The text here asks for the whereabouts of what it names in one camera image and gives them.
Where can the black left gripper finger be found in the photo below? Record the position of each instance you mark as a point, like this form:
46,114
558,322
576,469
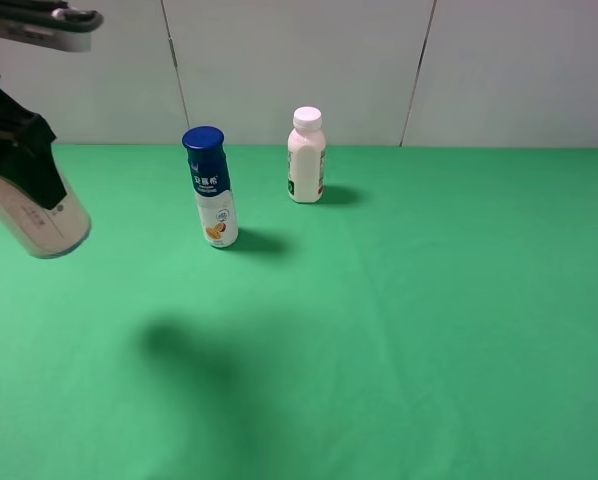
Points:
26,159

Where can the blue cap yogurt bottle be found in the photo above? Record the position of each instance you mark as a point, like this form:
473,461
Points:
211,182

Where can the white bottle white cap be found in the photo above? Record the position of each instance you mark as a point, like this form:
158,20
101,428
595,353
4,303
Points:
306,156

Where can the green table cloth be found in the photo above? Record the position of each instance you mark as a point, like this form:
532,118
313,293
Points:
434,316

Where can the grey camera box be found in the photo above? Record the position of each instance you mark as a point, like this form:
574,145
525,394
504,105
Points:
49,24

